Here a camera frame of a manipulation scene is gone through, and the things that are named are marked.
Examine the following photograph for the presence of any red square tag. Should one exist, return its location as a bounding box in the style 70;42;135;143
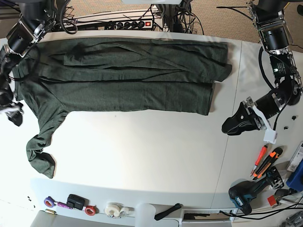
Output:
267;195;277;207

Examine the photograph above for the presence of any red tape roll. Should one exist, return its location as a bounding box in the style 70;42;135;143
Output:
84;206;97;216

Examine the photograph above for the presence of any teal black cordless drill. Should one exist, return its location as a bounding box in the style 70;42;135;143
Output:
228;166;284;215

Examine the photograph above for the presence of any white gripper body, image right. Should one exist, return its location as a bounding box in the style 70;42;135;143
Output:
243;96;277;144

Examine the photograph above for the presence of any white plastic cup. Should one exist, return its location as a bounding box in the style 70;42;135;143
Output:
135;203;156;227

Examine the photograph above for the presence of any dark green t-shirt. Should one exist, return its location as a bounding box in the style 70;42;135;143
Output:
12;38;232;178

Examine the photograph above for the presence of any purple tape roll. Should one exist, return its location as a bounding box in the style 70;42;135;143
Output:
44;196;55;208

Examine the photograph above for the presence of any black robot arm, image left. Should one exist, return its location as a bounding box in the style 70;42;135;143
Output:
0;0;78;126

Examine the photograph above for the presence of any orange black utility knife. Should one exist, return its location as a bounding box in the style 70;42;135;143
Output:
252;147;283;181

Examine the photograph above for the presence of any black action camera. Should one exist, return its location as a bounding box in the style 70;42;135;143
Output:
66;194;85;210

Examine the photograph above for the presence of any black power strip red switch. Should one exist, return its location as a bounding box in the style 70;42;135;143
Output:
104;20;152;30

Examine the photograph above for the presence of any blue box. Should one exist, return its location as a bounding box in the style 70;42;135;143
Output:
286;161;303;192

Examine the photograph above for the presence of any white gripper body, image left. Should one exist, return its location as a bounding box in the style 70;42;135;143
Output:
0;102;23;116

